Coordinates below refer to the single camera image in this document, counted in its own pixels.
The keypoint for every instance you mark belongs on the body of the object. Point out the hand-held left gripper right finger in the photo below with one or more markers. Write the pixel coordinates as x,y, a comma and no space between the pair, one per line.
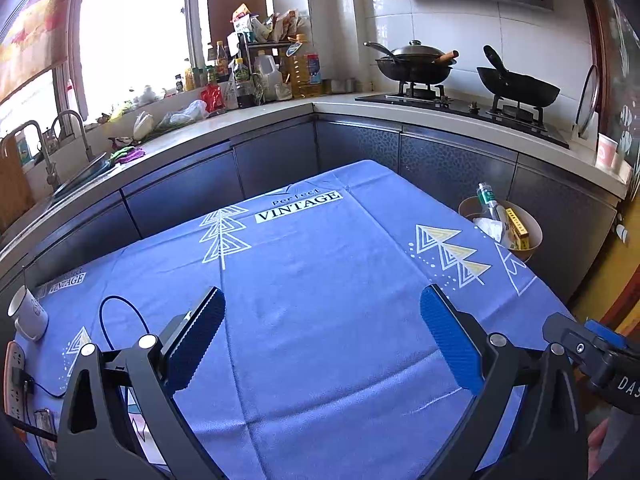
450,340

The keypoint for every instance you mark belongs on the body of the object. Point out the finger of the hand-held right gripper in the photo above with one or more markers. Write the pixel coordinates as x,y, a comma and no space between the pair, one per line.
575,345

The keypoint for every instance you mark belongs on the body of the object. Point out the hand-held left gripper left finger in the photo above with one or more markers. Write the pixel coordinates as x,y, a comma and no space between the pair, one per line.
195,340

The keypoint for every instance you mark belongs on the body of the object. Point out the white tissue pack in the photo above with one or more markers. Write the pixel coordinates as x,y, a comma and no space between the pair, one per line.
492,230

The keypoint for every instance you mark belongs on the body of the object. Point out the tan round waste bin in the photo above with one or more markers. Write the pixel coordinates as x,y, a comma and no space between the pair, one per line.
532,232

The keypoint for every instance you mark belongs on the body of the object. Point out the long yellow box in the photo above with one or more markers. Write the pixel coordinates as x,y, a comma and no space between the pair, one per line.
517,230

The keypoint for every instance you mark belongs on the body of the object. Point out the green label plastic bottle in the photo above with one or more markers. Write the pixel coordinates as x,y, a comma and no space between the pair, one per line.
487,200

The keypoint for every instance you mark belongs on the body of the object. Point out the person's right hand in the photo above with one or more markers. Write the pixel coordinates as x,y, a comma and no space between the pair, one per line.
599,447

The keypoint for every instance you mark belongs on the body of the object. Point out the blue patterned tablecloth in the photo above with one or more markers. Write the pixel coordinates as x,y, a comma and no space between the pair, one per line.
325,260

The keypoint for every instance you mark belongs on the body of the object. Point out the white mug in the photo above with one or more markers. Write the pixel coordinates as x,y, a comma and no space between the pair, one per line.
27,315

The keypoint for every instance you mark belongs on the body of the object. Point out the white power strip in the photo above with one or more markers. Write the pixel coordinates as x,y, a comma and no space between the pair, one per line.
16,375

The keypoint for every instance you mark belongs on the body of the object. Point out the pink paper cup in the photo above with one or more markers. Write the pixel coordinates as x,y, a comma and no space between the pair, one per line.
607,152

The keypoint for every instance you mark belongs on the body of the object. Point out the purple green cloth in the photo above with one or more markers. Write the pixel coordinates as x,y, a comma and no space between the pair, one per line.
127,155

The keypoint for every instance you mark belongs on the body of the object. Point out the steel sink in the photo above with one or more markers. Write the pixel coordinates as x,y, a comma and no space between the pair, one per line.
85,172

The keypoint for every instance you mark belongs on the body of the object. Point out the grey kitchen counter cabinets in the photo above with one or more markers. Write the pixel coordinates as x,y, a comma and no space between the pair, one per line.
360,145

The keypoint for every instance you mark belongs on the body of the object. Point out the white green vegetable bag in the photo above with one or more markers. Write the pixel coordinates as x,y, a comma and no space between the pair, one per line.
143,126

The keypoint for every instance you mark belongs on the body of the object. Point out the white plastic bag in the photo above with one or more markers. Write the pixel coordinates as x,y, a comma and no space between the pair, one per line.
185,115

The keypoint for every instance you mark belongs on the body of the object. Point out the black gas stove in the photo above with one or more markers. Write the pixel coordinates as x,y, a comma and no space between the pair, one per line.
465,110

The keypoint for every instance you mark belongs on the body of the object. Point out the glass pot lid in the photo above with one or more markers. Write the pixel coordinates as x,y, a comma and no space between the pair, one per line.
582,110

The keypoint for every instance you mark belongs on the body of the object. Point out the wooden cutting board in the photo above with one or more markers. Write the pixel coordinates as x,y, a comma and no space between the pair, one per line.
15,185

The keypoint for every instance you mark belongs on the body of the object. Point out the red plastic bag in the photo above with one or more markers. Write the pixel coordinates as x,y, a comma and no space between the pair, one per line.
212,99

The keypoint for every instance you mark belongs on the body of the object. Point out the square steel faucet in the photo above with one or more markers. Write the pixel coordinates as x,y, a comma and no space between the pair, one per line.
42,150

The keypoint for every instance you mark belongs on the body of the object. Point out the tall curved steel faucet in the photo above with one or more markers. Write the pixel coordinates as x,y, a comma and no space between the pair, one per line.
75,120

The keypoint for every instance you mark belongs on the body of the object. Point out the green label sauce bottle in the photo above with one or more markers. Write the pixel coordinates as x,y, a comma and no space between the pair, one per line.
242,85

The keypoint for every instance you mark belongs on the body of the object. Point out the black frying pan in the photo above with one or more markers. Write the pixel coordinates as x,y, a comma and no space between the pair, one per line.
520,90

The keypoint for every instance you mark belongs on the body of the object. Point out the white plastic jug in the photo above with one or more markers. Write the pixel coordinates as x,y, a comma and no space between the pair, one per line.
266,80

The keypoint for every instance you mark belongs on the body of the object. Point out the black wok with lid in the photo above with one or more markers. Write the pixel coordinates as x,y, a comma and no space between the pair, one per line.
415,67

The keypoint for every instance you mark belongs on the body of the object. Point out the small steel container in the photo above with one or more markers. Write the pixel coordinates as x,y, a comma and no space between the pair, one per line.
342,86

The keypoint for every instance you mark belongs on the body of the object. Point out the dark sauce bottle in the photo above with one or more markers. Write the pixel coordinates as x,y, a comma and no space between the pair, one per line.
222,62

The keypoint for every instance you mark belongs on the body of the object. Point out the large cooking oil bottle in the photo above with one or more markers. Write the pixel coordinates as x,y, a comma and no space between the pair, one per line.
305,70

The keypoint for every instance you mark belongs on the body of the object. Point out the metal ladle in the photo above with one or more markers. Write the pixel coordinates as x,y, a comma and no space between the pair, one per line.
382,51

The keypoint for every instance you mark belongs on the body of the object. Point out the brown cardboard panel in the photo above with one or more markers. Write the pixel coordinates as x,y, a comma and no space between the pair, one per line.
235,5

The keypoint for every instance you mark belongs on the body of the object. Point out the printed window blind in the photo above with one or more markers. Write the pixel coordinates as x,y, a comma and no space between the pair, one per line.
35,30

